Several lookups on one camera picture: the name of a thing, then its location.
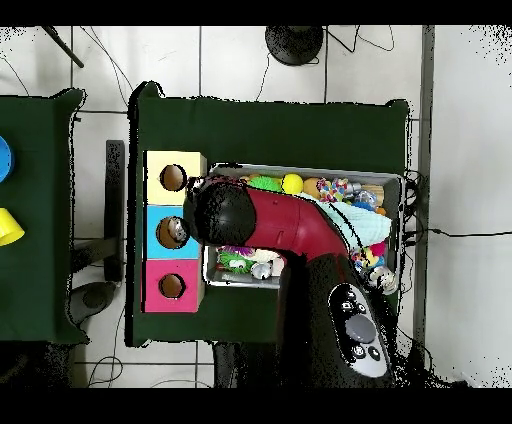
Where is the wooden box with three holes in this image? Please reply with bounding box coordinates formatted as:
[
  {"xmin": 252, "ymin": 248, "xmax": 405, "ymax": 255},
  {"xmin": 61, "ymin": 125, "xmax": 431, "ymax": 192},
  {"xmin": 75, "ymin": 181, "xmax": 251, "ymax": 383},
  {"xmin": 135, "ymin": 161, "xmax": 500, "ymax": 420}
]
[{"xmin": 142, "ymin": 150, "xmax": 208, "ymax": 313}]

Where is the shallow clear mesh bin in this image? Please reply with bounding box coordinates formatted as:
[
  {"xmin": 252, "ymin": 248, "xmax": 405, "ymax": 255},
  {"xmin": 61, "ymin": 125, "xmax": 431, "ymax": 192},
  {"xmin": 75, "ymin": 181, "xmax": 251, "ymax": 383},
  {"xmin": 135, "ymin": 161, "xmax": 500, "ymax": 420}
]
[{"xmin": 203, "ymin": 163, "xmax": 404, "ymax": 296}]

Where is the green spiky rubber ball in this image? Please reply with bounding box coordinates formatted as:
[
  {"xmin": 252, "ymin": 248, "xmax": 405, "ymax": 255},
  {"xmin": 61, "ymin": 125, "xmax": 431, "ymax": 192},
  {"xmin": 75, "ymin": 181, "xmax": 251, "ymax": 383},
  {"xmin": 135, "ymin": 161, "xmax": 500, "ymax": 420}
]
[{"xmin": 246, "ymin": 175, "xmax": 283, "ymax": 193}]

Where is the yellow ball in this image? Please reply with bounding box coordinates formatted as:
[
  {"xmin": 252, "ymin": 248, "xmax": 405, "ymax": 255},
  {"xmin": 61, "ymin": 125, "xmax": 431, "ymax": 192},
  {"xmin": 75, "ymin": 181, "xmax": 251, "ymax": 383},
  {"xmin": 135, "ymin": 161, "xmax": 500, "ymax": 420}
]
[{"xmin": 281, "ymin": 173, "xmax": 305, "ymax": 197}]

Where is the green toy with white eyes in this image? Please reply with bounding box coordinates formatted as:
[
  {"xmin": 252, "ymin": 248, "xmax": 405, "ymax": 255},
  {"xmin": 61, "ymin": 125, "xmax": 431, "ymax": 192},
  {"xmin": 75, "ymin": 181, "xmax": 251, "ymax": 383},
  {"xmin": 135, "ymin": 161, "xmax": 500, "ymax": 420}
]
[{"xmin": 219, "ymin": 249, "xmax": 256, "ymax": 275}]

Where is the dark green table cloth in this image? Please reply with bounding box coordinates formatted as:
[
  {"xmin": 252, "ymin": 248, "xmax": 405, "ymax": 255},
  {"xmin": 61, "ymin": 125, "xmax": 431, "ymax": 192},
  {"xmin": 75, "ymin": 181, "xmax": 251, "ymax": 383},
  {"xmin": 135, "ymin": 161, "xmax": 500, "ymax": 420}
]
[{"xmin": 127, "ymin": 79, "xmax": 413, "ymax": 353}]

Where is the small colourful dotted cloth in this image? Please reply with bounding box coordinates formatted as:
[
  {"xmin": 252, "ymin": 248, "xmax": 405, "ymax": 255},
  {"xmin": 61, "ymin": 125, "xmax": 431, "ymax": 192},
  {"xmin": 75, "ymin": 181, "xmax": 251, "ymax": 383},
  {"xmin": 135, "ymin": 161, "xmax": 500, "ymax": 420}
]
[{"xmin": 317, "ymin": 177, "xmax": 353, "ymax": 203}]

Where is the mint green cloth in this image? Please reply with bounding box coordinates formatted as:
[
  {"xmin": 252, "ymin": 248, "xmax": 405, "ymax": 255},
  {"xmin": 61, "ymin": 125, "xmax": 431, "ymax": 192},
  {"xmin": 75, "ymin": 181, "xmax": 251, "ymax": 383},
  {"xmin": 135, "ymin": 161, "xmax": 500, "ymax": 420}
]
[{"xmin": 315, "ymin": 199, "xmax": 393, "ymax": 249}]

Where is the black panel stand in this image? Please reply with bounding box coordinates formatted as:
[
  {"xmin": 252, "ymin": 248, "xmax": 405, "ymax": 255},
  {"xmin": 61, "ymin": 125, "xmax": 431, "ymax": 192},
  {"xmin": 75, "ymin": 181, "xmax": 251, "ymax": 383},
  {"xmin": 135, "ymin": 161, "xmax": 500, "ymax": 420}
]
[{"xmin": 105, "ymin": 139, "xmax": 127, "ymax": 281}]

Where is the silver crushed can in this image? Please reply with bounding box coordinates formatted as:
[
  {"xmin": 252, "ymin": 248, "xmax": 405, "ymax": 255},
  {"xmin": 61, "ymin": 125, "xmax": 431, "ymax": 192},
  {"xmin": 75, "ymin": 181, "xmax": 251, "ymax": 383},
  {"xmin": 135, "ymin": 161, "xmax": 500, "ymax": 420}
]
[{"xmin": 369, "ymin": 266, "xmax": 397, "ymax": 293}]

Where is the black round stand base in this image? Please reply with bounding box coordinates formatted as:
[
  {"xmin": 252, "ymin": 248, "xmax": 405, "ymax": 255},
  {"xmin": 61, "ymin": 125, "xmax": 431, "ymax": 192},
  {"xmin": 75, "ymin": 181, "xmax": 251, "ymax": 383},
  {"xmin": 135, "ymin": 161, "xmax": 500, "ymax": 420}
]
[{"xmin": 265, "ymin": 25, "xmax": 325, "ymax": 67}]

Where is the grey round stand foot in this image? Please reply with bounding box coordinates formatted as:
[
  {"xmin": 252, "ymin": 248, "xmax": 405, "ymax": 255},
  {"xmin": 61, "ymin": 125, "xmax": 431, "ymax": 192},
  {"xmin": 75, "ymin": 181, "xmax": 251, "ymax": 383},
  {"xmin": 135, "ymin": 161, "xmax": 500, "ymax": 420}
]
[{"xmin": 67, "ymin": 281, "xmax": 117, "ymax": 321}]

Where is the green cloth side table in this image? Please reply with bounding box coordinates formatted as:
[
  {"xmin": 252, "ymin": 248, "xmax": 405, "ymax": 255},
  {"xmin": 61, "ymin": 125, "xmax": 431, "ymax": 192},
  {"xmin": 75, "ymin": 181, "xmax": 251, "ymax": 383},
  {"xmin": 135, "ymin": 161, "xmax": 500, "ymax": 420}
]
[{"xmin": 0, "ymin": 87, "xmax": 87, "ymax": 345}]

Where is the yellow cup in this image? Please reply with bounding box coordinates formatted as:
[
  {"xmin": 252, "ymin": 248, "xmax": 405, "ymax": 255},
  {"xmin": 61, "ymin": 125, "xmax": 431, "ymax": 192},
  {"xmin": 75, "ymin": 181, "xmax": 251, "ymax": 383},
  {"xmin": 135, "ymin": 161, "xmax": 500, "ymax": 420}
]
[{"xmin": 0, "ymin": 207, "xmax": 25, "ymax": 247}]

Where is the black pole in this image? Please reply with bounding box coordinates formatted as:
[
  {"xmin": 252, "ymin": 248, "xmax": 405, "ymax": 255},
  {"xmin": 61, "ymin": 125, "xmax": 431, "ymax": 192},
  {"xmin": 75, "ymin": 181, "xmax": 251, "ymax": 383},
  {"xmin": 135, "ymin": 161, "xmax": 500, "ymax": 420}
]
[{"xmin": 41, "ymin": 25, "xmax": 85, "ymax": 69}]

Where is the blue round object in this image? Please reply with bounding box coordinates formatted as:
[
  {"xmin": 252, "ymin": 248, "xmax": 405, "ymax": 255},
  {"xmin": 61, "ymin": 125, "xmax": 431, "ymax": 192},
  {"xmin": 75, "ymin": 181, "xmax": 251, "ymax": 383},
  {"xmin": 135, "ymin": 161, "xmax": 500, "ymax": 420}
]
[{"xmin": 0, "ymin": 135, "xmax": 15, "ymax": 181}]

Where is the black cable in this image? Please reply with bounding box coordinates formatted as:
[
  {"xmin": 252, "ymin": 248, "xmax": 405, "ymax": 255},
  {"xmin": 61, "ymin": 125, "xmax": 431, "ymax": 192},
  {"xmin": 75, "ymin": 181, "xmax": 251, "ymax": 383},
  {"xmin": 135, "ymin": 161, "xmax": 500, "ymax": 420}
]
[{"xmin": 403, "ymin": 226, "xmax": 512, "ymax": 241}]

